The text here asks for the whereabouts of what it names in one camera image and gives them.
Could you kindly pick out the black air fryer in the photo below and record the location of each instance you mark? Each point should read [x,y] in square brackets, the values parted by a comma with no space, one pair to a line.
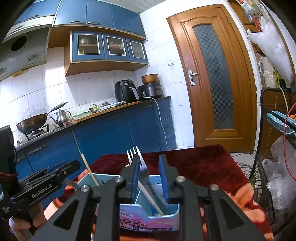
[125,90]

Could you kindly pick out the wooden shelf with items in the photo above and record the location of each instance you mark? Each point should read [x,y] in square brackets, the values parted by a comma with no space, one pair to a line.
[250,14]

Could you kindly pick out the gas stove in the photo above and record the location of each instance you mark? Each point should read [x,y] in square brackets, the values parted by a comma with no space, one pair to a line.
[38,132]

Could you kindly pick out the person's left hand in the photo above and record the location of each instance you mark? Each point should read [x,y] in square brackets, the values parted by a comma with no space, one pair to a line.
[17,225]

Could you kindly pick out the brown wooden door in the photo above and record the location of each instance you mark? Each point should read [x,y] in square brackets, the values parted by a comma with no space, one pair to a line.
[223,101]

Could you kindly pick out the dark rice cooker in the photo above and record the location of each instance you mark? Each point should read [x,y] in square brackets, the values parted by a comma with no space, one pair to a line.
[153,90]

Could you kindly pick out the bamboo chopstick in box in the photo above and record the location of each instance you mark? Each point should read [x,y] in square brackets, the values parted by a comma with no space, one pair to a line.
[89,170]

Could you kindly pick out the steel fork in box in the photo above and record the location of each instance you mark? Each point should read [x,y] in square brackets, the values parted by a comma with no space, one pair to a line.
[135,151]

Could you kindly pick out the light blue chopsticks box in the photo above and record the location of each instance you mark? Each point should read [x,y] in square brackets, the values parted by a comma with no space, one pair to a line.
[141,216]

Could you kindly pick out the glass door wall cabinet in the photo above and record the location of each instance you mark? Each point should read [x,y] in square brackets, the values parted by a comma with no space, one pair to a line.
[94,52]

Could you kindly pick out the grey range hood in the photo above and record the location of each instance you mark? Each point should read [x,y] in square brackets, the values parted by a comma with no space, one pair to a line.
[24,51]

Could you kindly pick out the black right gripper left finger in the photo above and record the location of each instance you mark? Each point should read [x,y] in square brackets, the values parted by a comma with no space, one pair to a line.
[93,213]

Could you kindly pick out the blue lower kitchen cabinets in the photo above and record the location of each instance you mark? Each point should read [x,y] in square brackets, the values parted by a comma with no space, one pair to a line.
[148,125]

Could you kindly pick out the brown pot on cooker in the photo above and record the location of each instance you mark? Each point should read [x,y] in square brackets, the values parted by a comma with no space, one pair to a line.
[150,78]

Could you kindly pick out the white chopstick in box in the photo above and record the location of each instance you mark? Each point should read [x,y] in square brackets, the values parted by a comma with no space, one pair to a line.
[148,191]

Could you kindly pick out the black wire rack cart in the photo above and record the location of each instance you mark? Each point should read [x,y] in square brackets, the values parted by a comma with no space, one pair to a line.
[274,159]

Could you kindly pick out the silver door handle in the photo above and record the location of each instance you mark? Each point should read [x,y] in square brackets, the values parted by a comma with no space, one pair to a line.
[191,76]

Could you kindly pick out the white hanging plastic bag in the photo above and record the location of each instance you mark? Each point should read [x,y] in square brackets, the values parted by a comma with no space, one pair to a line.
[272,45]

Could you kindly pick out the steel kettle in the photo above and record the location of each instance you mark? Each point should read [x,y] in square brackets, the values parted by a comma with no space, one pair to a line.
[62,117]

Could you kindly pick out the black wok with handle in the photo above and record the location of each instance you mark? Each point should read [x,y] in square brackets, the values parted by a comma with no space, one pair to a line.
[36,122]

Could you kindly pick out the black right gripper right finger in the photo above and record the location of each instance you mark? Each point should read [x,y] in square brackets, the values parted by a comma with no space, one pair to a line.
[206,213]

